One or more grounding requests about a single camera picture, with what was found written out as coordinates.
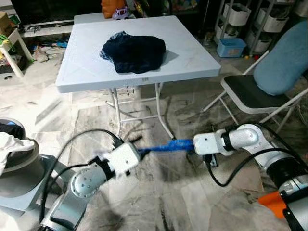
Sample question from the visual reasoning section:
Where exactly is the blue plastic hanger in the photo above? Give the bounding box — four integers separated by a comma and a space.
137, 139, 195, 155

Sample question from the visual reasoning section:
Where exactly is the navy blue garment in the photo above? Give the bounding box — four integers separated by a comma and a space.
100, 31, 167, 74

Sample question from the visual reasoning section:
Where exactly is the orange printed t-shirt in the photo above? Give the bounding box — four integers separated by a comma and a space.
257, 190, 289, 219

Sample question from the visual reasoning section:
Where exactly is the grey white folding chair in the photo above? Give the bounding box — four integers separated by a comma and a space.
202, 48, 308, 131

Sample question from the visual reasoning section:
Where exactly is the light blue plastic basket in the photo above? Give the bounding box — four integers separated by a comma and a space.
217, 38, 247, 58

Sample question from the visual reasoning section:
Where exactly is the white folding table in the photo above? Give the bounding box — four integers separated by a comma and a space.
55, 15, 222, 140

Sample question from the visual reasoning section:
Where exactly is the light blue cushion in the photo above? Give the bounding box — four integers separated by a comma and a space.
254, 19, 308, 96

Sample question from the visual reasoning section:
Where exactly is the white tiered storage rack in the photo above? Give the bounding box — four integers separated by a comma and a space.
214, 0, 252, 43
246, 0, 292, 53

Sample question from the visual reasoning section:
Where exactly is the purple toy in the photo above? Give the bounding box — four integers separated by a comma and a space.
112, 6, 129, 20

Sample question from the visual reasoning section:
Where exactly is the grey laundry basin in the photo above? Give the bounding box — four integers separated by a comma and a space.
0, 118, 41, 175

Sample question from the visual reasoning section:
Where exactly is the orange plush toy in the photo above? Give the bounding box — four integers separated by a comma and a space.
101, 0, 127, 19

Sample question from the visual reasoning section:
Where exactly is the low white table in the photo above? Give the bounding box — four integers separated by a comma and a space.
74, 12, 118, 25

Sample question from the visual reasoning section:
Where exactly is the black garment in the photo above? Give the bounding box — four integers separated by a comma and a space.
0, 120, 25, 140

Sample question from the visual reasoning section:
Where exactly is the white television shelf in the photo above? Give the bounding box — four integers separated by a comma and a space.
22, 24, 75, 38

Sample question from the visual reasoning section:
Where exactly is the black television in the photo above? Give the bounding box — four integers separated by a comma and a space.
10, 0, 104, 26

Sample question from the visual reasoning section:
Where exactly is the small white side table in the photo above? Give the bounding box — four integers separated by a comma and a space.
0, 28, 35, 78

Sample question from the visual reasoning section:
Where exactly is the cardboard box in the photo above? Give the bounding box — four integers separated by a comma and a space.
0, 12, 16, 37

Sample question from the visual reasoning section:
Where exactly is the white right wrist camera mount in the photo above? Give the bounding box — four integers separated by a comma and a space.
192, 132, 227, 156

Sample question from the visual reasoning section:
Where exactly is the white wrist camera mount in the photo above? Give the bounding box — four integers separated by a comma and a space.
103, 141, 141, 176
192, 132, 227, 156

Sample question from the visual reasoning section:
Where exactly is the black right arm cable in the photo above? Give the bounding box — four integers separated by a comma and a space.
205, 147, 308, 187

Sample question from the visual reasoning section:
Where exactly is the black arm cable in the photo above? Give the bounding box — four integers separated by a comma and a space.
205, 147, 308, 187
46, 163, 99, 203
38, 129, 124, 224

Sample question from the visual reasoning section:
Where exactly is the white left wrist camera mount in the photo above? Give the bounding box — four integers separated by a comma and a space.
103, 141, 141, 176

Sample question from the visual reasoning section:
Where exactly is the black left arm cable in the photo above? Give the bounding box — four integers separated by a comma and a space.
46, 163, 99, 203
38, 129, 124, 224

